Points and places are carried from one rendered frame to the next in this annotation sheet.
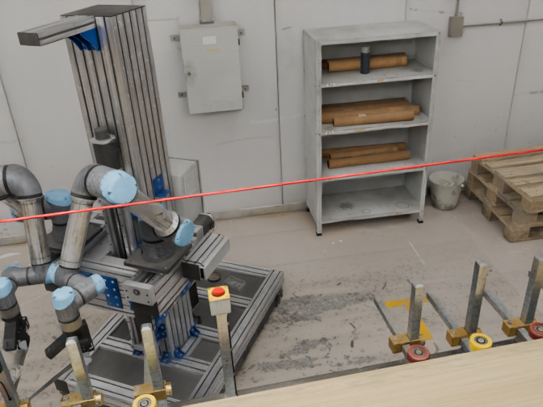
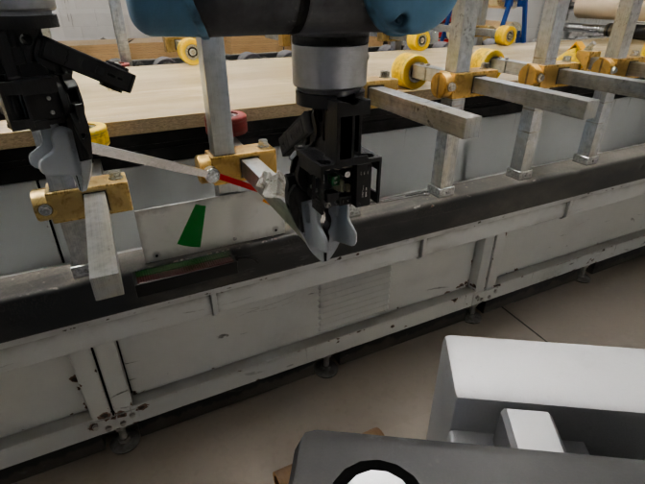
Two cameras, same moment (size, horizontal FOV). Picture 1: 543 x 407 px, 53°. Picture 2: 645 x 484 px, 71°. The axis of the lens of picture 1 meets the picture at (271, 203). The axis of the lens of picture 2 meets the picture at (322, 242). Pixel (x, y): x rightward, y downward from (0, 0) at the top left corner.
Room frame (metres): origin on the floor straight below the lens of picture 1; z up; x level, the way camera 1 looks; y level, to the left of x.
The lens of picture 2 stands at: (2.14, 0.90, 1.11)
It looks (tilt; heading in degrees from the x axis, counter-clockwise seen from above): 29 degrees down; 164
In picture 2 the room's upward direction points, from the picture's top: straight up
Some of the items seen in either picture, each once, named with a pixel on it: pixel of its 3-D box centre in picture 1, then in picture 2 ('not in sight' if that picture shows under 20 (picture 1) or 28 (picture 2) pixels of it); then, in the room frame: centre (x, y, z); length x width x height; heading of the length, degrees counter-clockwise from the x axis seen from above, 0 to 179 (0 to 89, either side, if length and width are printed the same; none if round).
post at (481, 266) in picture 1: (473, 310); not in sight; (1.66, -0.78, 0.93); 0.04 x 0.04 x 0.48; 10
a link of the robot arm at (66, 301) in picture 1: (66, 304); not in sight; (1.51, 0.74, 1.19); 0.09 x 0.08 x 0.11; 143
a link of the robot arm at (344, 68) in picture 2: (8, 309); (332, 67); (1.68, 1.05, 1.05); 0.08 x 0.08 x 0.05
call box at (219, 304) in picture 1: (219, 301); not in sight; (1.49, 0.20, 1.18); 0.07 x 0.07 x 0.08; 10
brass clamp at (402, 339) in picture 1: (406, 341); not in sight; (1.61, -0.51, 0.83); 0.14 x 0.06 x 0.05; 100
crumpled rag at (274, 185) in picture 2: (12, 371); (279, 179); (1.52, 1.02, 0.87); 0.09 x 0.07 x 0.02; 10
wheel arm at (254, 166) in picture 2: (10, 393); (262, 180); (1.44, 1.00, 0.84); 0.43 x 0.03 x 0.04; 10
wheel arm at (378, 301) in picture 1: (396, 332); not in sight; (1.67, -0.48, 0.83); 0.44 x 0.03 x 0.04; 10
